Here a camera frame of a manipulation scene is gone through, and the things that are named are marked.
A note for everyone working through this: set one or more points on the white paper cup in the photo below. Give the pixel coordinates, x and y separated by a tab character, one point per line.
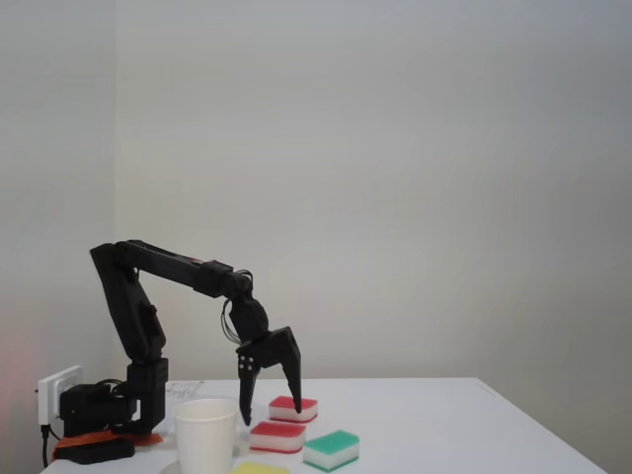
205	437

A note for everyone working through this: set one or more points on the yellow sponge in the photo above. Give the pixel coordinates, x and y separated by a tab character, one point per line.
259	468

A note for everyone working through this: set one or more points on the printed paper sheet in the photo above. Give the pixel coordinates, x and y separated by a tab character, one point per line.
185	389

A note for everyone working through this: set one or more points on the orange clamp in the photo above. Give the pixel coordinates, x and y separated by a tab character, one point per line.
99	436

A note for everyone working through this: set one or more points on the green and white sponge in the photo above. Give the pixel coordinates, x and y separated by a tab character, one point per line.
331	448

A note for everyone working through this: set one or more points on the black clamp block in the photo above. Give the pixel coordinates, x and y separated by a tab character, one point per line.
99	450

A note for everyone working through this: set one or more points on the red and white sponge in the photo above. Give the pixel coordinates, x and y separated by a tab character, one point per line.
284	409
276	437

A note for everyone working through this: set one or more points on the white power socket strip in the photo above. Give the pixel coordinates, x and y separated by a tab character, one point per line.
49	395

